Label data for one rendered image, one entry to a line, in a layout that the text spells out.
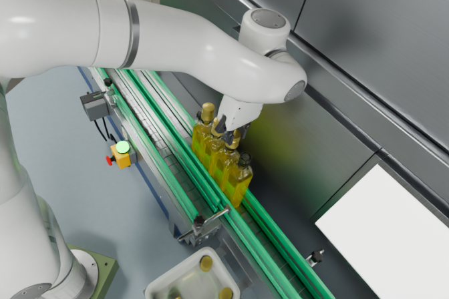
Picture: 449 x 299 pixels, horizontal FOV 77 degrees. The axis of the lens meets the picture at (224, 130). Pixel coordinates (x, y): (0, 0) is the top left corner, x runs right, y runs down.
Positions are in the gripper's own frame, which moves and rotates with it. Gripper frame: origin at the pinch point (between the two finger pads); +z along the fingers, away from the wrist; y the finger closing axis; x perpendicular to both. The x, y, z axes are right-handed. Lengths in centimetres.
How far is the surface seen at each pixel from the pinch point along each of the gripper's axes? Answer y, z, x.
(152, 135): 8.5, 29.1, -30.2
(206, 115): 1.3, 3.0, -10.6
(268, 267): 4.3, 25.1, 28.2
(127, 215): 26, 59, -20
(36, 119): 41, 59, -87
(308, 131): -11.7, -6.8, 11.9
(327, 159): -11.6, -4.4, 19.2
